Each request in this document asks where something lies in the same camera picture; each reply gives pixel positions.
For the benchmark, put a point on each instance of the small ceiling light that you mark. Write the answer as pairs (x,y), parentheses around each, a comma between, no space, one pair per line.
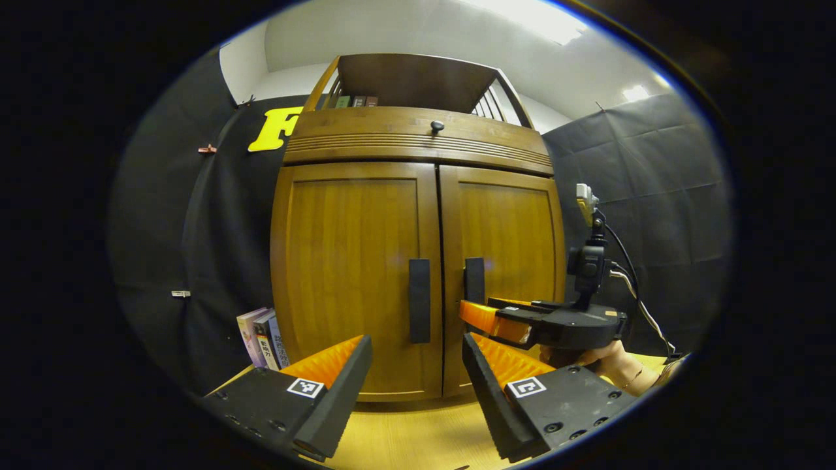
(636,93)

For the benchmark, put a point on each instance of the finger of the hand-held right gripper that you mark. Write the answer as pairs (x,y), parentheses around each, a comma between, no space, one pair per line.
(516,303)
(490,320)

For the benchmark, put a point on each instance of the large ceiling light panel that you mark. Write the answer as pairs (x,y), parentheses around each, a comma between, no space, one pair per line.
(535,19)

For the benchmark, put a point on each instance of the grey-blue book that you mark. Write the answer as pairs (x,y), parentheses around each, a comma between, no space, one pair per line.
(278,343)

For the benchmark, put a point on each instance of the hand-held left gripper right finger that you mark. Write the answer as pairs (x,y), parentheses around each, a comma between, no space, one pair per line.
(490,398)

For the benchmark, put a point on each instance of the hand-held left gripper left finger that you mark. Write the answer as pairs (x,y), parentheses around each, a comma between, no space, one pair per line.
(339,398)

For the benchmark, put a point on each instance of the wooden cabinet door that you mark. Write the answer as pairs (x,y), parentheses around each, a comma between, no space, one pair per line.
(353,274)
(509,228)

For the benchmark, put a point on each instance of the pale purple book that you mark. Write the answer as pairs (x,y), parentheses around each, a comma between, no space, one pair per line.
(249,333)

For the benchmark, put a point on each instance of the wooden double-door shoe cabinet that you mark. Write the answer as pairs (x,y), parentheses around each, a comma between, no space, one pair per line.
(411,85)

